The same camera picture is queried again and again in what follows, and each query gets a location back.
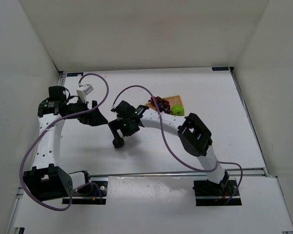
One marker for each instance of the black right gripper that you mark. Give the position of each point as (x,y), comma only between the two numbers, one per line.
(116,127)

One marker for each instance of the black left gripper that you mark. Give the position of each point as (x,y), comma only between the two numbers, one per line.
(93,114)

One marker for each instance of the dark purple fake fruit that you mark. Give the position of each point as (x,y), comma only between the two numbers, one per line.
(118,142)

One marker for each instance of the red fake grape bunch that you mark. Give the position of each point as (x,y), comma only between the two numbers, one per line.
(163,105)

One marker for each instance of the green fake apple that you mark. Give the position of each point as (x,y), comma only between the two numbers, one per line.
(177,110)

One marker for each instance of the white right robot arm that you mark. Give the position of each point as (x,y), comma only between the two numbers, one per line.
(192,132)

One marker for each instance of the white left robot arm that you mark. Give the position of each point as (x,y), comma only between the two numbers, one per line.
(46,180)

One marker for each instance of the woven wicker fruit basket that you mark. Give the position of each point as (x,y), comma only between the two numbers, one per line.
(173,100)

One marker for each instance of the blue left corner label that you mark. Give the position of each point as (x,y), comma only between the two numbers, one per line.
(74,74)

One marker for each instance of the blue corner label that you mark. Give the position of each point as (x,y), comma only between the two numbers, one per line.
(220,68)
(74,74)

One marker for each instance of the blue right corner label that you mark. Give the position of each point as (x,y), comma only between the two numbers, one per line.
(220,68)

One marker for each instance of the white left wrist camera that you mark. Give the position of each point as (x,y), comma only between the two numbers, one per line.
(83,91)

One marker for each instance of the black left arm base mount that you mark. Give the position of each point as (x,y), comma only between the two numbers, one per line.
(90,194)

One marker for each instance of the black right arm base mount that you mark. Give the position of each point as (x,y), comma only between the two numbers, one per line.
(208,195)

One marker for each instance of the left aluminium frame rail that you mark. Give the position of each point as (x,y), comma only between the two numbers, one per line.
(30,181)

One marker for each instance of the aluminium frame rail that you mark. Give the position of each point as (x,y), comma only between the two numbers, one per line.
(246,172)
(239,90)
(30,181)

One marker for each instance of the front aluminium frame rail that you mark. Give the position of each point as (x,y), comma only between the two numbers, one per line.
(246,172)

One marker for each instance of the right aluminium frame rail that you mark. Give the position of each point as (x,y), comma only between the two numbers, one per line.
(239,90)

